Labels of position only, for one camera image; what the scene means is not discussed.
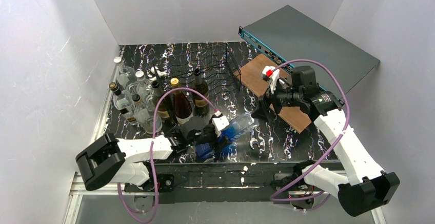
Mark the blue label clear bottle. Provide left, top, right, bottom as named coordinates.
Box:
left=195, top=112, right=259, bottom=159

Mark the dark wine bottle gold cap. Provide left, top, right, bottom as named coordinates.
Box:
left=170, top=78, right=193, bottom=125

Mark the dark wine bottle silver cap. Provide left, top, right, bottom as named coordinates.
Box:
left=151, top=80, right=175, bottom=127

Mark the clear bottle brown neck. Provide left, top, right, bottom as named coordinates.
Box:
left=132, top=94, right=155, bottom=134

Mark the clear bottle gold label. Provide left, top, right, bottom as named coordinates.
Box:
left=109, top=82, right=138, bottom=125

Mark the clear bottle dark label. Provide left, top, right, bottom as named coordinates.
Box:
left=135, top=70, right=153, bottom=101

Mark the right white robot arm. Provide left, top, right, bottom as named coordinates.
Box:
left=252, top=66, right=400, bottom=217

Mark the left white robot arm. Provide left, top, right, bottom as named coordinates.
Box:
left=75, top=115, right=230, bottom=191

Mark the brown wooden board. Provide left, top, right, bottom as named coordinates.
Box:
left=240, top=53, right=330, bottom=134

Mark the silver combination wrench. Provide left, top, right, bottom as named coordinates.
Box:
left=249, top=129, right=259, bottom=150

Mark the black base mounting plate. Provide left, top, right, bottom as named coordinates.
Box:
left=112, top=161, right=347, bottom=205

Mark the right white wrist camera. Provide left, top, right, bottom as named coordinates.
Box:
left=261, top=66, right=280, bottom=94

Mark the black wire wine rack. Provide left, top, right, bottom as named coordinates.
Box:
left=150, top=43, right=242, bottom=96

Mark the teal network switch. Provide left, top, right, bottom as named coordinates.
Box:
left=239, top=5, right=380, bottom=101

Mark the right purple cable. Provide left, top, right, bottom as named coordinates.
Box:
left=269, top=59, right=351, bottom=213

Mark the purple cable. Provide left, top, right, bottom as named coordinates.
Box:
left=269, top=59, right=351, bottom=213
left=117, top=87, right=220, bottom=224

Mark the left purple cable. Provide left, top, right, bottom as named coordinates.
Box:
left=117, top=87, right=220, bottom=224

